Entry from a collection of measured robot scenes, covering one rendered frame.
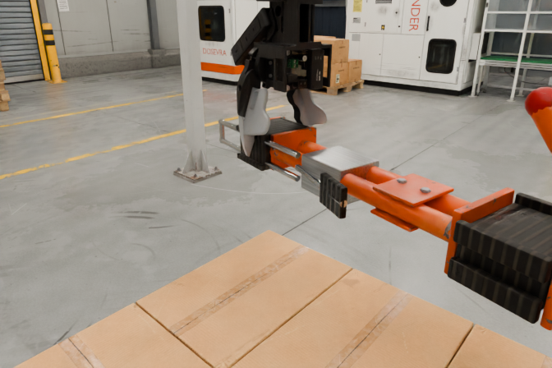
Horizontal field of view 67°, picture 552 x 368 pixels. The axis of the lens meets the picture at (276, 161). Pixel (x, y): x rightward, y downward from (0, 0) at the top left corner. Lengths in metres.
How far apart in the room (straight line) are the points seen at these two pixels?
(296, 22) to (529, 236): 0.31
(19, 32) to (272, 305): 8.98
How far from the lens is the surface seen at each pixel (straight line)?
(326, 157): 0.49
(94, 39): 10.55
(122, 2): 10.91
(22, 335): 2.33
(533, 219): 0.40
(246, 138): 0.55
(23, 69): 9.89
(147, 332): 1.29
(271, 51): 0.51
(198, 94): 3.58
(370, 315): 1.32
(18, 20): 9.86
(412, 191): 0.42
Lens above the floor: 1.38
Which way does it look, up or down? 20 degrees down
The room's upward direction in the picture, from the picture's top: straight up
